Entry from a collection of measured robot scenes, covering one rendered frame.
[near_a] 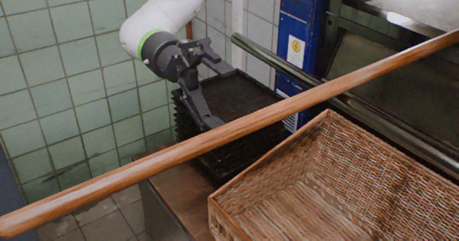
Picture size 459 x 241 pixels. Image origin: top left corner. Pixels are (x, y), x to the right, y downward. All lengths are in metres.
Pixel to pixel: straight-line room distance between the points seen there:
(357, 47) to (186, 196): 0.72
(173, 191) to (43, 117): 0.77
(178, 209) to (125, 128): 0.86
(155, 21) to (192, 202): 0.66
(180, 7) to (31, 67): 1.00
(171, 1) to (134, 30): 0.11
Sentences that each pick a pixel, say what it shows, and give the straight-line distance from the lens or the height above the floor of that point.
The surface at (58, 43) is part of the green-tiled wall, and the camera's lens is 1.87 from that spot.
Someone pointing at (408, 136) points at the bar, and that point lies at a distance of 0.77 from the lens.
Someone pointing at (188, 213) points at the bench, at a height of 0.58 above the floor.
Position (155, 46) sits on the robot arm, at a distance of 0.90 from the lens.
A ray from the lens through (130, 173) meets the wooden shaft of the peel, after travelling 0.61.
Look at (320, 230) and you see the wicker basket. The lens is 1.35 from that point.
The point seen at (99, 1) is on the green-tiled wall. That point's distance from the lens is 1.86.
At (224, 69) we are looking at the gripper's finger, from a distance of 0.73.
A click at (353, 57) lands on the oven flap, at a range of 1.31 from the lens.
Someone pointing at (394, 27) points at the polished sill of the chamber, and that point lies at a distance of 1.19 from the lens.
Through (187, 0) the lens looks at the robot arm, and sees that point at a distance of 1.00.
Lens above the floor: 1.60
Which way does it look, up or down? 35 degrees down
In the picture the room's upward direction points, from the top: straight up
